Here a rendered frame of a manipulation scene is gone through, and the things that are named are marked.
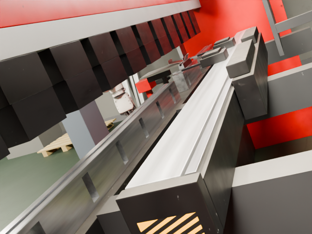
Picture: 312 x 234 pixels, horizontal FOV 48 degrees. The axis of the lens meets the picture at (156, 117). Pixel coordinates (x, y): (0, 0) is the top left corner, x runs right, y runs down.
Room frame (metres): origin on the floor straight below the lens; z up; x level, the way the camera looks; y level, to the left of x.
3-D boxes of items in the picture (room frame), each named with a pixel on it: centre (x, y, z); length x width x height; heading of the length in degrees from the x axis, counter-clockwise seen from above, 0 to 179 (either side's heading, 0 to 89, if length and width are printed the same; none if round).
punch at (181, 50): (2.03, -0.28, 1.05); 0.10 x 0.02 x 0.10; 157
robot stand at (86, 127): (2.29, 0.45, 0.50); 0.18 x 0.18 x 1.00; 58
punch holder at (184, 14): (2.24, -0.37, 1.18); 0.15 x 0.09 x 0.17; 157
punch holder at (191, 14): (2.43, -0.45, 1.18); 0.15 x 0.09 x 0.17; 157
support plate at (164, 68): (2.09, -0.15, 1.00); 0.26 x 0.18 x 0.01; 67
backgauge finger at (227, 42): (1.96, -0.43, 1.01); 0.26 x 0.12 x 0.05; 67
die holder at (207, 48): (2.54, -0.50, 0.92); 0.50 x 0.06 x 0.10; 157
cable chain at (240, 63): (1.17, -0.35, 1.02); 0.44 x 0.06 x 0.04; 157
